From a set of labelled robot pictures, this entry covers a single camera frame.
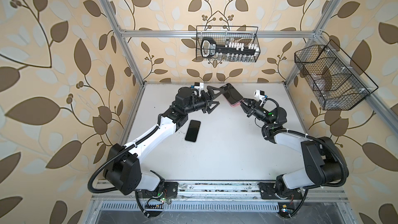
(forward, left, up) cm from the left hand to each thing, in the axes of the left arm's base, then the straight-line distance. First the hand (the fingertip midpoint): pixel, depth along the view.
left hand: (220, 94), depth 68 cm
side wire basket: (+8, -56, +1) cm, 57 cm away
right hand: (+2, -9, -6) cm, 11 cm away
